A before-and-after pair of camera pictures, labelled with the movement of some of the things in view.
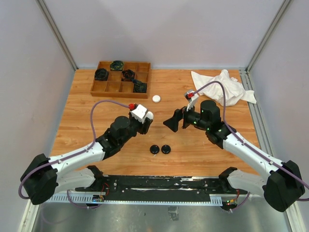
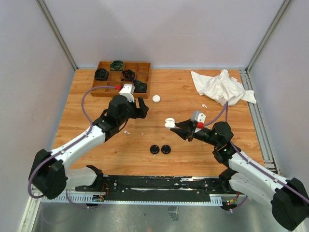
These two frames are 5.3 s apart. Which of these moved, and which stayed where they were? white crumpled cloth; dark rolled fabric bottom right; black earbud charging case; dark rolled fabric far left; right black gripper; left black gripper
Moved: left black gripper; right black gripper
Stayed: dark rolled fabric far left; dark rolled fabric bottom right; black earbud charging case; white crumpled cloth
